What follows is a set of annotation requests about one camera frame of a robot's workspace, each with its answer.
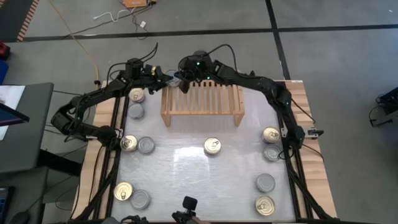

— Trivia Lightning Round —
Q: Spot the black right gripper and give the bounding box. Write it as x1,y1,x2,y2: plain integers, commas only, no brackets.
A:
177,57,197,94

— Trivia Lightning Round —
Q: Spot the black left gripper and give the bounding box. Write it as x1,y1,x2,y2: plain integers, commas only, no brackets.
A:
141,65,170,94

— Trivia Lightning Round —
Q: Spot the green label light tuna can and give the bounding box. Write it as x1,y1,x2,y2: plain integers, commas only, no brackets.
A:
129,189,152,211
255,173,276,194
137,136,155,155
164,69,182,88
127,103,145,120
263,144,282,163

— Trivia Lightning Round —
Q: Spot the blue label pink salmon can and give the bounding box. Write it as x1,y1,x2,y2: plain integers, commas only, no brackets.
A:
119,134,138,153
128,87,146,104
113,181,134,202
254,195,276,217
262,126,280,145
203,137,222,156

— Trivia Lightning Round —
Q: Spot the wooden slatted shelf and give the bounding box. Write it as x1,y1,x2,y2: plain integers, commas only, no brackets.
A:
160,77,246,128

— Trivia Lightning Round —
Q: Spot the orange floor box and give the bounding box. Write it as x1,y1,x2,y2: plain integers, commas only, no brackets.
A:
123,0,149,9

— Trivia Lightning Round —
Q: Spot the black desk bar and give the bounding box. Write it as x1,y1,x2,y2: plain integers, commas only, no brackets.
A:
37,149,83,177

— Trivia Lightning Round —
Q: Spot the grey desk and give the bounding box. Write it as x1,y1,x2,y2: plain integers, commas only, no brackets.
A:
0,82,55,175

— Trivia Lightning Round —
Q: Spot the black bulky device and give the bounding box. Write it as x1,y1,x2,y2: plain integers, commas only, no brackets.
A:
119,214,150,224

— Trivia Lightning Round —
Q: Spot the white paper sheet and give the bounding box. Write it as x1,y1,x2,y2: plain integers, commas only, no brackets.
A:
0,85,26,108

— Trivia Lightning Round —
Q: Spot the dark tilted monitor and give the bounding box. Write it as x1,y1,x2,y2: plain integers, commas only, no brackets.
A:
0,102,30,128

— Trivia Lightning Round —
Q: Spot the blue floor object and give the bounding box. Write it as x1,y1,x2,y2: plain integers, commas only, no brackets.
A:
0,60,9,85

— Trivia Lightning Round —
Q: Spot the black mat orange edge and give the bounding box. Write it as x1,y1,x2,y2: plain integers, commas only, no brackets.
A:
0,0,40,43

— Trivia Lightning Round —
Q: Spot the red floor object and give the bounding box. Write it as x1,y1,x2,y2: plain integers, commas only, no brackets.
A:
0,42,11,62

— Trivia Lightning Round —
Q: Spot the black computer mouse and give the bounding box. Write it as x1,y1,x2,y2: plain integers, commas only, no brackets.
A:
9,210,31,224

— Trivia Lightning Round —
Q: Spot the dark keyboard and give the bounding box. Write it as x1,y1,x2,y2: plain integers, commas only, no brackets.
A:
0,185,16,224

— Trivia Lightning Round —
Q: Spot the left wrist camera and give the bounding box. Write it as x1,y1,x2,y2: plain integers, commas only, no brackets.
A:
125,57,144,78

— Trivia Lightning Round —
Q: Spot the yellow cable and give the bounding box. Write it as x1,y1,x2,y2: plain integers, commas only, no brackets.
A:
48,0,100,81

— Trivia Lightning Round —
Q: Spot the white floor cable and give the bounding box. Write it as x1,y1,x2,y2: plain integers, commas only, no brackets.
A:
92,8,138,23

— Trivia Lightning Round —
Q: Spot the small black camera mount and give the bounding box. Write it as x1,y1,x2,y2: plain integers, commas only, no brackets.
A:
171,195,208,224

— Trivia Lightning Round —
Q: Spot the black equipment with cables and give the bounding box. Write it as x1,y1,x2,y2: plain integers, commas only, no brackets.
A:
368,86,398,128

